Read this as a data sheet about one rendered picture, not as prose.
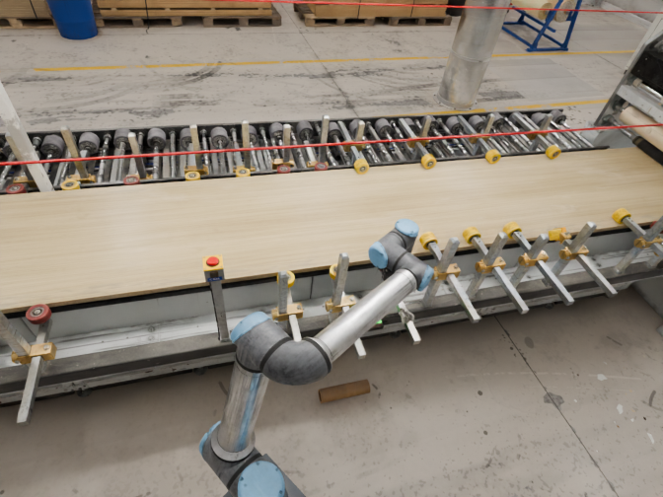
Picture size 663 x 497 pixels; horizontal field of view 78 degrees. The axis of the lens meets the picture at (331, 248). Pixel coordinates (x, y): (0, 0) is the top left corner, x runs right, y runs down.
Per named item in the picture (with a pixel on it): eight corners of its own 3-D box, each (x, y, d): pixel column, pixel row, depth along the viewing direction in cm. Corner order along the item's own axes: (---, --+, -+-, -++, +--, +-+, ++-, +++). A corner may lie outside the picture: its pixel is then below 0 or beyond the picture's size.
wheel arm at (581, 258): (614, 296, 197) (618, 292, 194) (609, 297, 196) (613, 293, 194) (566, 243, 220) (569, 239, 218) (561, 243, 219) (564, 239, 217)
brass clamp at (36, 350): (54, 360, 162) (49, 354, 158) (15, 367, 158) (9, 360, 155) (57, 346, 166) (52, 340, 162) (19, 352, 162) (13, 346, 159)
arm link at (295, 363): (296, 391, 97) (442, 263, 138) (261, 356, 102) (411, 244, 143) (291, 413, 104) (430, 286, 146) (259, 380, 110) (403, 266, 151)
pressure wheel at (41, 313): (33, 328, 170) (20, 312, 161) (51, 315, 175) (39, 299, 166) (44, 338, 167) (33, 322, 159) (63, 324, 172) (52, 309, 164)
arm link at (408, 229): (389, 224, 148) (405, 212, 154) (382, 248, 157) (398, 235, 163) (409, 238, 145) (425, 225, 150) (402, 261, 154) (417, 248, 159)
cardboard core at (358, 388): (371, 389, 242) (322, 399, 234) (369, 394, 248) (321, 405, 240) (367, 377, 247) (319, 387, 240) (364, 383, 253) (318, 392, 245)
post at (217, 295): (230, 340, 185) (221, 278, 153) (219, 342, 184) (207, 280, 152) (229, 332, 188) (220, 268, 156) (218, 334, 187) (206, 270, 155)
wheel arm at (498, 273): (526, 313, 184) (530, 308, 182) (520, 314, 183) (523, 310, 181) (473, 235, 217) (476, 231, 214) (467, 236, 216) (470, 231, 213)
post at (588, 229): (550, 287, 231) (598, 225, 196) (544, 288, 230) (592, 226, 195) (546, 282, 233) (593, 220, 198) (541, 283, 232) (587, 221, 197)
